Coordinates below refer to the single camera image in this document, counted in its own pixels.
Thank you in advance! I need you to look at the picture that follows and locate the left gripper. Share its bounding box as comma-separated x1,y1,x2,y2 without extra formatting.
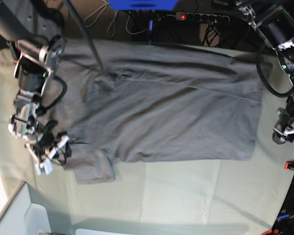
272,97,294,144

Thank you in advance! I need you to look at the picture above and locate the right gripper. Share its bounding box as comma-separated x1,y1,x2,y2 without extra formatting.
8,103,72,165

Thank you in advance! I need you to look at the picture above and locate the white bin corner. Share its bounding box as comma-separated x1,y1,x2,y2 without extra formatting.
0,181,52,235

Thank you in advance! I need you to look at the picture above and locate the red clamp bottom right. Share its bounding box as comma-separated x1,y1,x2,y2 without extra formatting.
261,229,280,235

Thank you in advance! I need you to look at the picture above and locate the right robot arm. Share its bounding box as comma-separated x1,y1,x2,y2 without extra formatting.
0,0,69,174

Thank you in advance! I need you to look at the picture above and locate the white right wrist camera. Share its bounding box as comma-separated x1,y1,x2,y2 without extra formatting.
35,160,53,175

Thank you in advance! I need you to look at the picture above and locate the blue box top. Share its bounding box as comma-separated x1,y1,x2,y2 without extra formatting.
108,0,178,11

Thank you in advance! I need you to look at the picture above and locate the grey t-shirt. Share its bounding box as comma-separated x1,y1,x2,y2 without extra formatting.
42,40,262,184

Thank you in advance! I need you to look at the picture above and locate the black power strip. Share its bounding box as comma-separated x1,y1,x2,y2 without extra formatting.
174,12,230,24

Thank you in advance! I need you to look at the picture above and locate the red black clamp left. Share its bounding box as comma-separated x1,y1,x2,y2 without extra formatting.
6,41,21,65

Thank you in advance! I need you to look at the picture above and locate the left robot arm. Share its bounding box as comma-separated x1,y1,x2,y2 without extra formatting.
235,0,294,144

